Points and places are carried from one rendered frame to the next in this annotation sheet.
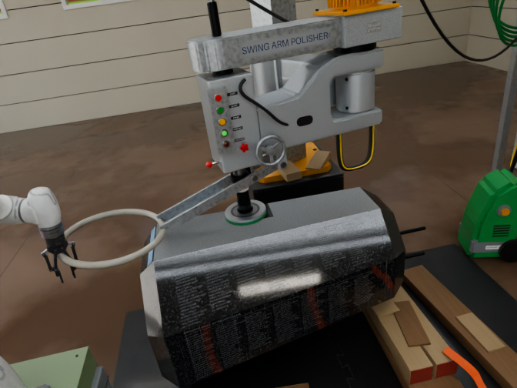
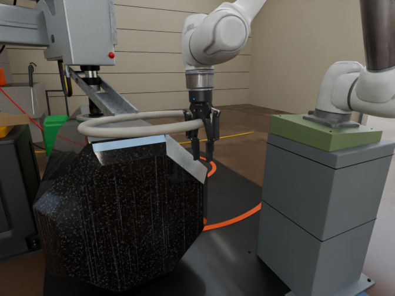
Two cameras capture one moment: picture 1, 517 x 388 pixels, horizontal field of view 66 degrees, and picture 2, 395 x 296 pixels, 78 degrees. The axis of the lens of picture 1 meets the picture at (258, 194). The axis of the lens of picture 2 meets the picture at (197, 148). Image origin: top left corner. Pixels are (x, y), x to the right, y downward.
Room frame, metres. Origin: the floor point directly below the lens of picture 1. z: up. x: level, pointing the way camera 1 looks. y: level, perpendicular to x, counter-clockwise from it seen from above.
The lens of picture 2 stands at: (1.75, 1.61, 1.11)
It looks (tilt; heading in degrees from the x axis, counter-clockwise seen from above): 18 degrees down; 248
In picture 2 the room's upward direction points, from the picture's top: straight up
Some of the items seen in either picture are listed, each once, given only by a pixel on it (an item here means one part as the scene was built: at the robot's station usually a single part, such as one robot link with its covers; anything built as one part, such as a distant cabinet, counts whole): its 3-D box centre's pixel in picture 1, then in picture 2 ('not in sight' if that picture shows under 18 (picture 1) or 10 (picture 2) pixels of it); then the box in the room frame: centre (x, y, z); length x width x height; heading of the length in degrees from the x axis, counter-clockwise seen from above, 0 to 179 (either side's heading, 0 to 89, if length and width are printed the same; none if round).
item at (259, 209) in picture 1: (245, 210); (96, 115); (1.77, 0.08, 0.85); 0.21 x 0.21 x 0.01
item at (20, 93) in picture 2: not in sight; (23, 111); (2.93, -3.25, 0.43); 1.30 x 0.62 x 0.86; 94
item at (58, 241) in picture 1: (56, 243); (200, 104); (1.45, 0.88, 1.00); 0.08 x 0.07 x 0.09; 123
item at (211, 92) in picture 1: (221, 121); (110, 15); (1.64, 0.11, 1.37); 0.08 x 0.03 x 0.28; 107
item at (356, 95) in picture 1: (355, 88); not in sight; (1.96, -0.55, 1.35); 0.19 x 0.19 x 0.20
